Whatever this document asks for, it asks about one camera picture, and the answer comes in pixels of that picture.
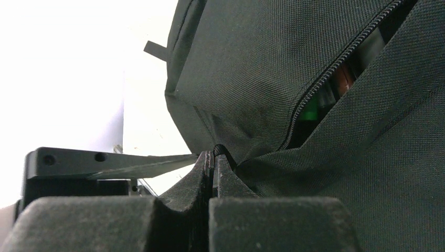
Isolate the salmon pink pencil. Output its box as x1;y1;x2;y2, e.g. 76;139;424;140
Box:
333;64;355;96

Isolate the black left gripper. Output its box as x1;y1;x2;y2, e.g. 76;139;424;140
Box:
14;147;198;221

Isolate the black student bag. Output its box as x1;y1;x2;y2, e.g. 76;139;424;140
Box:
144;1;444;251

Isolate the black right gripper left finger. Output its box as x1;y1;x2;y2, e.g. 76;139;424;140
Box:
1;151;213;251

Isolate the green black highlighter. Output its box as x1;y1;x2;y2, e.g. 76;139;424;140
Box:
298;97;319;121

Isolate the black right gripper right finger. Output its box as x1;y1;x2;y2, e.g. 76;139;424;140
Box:
208;155;361;251

